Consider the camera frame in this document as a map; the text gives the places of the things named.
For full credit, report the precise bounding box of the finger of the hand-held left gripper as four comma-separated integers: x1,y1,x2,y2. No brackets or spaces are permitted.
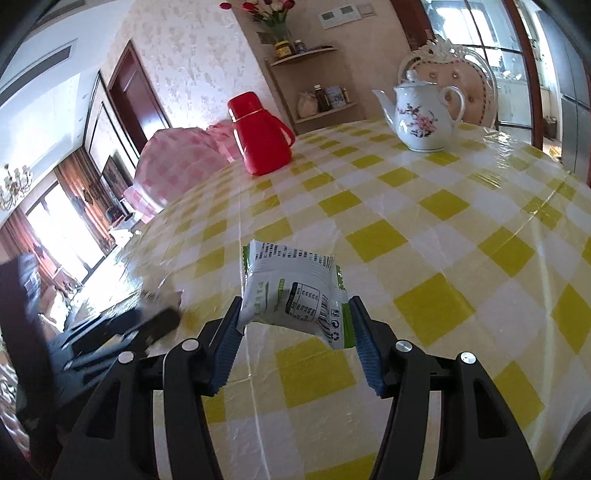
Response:
65,307,145,340
139,307,182,346

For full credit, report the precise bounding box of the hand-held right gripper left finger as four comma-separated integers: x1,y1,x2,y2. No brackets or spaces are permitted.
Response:
51,295,245,480

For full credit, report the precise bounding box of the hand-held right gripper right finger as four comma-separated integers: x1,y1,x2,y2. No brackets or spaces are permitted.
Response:
347,295,541,480

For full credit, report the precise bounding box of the white green snack packet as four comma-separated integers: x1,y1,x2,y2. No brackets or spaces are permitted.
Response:
235,239,358,350

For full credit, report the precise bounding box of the person's left forearm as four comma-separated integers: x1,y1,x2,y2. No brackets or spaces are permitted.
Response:
0,251,61,462

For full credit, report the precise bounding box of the yellow checked tablecloth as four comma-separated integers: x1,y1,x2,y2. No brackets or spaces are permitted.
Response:
65,117,591,480

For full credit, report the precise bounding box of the brown curtain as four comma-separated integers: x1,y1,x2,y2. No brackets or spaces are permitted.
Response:
53,148,116,254

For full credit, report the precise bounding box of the flat screen television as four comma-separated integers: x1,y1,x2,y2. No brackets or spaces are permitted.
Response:
102,154,130,206

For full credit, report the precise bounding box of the pink checked chair cover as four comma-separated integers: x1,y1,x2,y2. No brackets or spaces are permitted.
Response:
122,127,241,222
205,121,238,162

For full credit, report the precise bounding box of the crystal chandelier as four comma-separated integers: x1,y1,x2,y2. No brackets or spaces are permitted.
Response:
0,164,34,210

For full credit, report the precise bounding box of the red thermos jug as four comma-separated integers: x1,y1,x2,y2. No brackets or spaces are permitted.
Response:
227,91,296,175

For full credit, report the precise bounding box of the dark wooden door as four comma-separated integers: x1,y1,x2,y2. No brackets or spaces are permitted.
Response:
107,39,171,137

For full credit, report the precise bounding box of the white floral teapot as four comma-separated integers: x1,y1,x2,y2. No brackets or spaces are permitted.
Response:
372,70,466,152

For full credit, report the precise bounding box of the wooden corner shelf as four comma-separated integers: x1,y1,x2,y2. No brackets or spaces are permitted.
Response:
265,44,358,125

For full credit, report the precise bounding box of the ornate white chair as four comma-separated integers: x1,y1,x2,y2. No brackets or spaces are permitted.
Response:
398,37,499,130

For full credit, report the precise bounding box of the vase of flowers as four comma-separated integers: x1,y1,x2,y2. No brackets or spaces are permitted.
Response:
219,0,296,44

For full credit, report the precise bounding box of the dark grey refrigerator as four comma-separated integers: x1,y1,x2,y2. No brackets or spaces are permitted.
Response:
561,14,591,174

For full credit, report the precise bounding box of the wood framed glass door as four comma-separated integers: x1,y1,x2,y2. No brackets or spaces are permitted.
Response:
392,0,555,148

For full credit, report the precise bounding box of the white wall control panel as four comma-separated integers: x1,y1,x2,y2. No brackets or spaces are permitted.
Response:
318,4,363,29

